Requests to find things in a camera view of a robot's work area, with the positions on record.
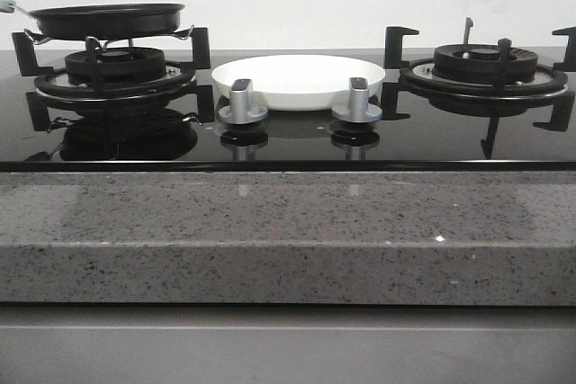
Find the black frying pan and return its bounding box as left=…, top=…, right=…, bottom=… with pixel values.
left=28, top=3, right=185, bottom=40

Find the white round plate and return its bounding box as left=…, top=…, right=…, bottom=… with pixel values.
left=212, top=55, right=385, bottom=112

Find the right black burner grate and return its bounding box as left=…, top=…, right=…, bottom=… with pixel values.
left=380, top=19, right=575, bottom=157

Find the silver stove knob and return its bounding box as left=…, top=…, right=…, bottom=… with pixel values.
left=331, top=77, right=383, bottom=123
left=219, top=78, right=268, bottom=125

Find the black burner head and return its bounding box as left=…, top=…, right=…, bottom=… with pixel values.
left=65, top=47, right=166, bottom=86
left=433, top=44, right=538, bottom=85

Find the grey cabinet front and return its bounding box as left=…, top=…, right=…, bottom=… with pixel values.
left=1, top=306, right=575, bottom=383

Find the right silver stove knob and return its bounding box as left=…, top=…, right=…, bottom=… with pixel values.
left=331, top=77, right=383, bottom=123

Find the wire pan support ring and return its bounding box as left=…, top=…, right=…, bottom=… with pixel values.
left=22, top=23, right=195, bottom=50

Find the left black burner head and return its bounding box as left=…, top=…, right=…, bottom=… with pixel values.
left=65, top=47, right=166, bottom=86

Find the right black burner head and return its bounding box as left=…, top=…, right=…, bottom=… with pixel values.
left=433, top=44, right=538, bottom=85

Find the left silver stove knob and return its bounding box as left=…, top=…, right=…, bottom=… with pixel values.
left=219, top=78, right=268, bottom=125

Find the black glass cooktop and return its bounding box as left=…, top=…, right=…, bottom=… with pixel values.
left=1, top=50, right=575, bottom=172

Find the black burner grate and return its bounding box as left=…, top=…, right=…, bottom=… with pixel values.
left=380, top=19, right=575, bottom=157
left=12, top=27, right=214, bottom=131

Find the left black burner grate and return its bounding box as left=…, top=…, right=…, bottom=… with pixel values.
left=12, top=27, right=214, bottom=131

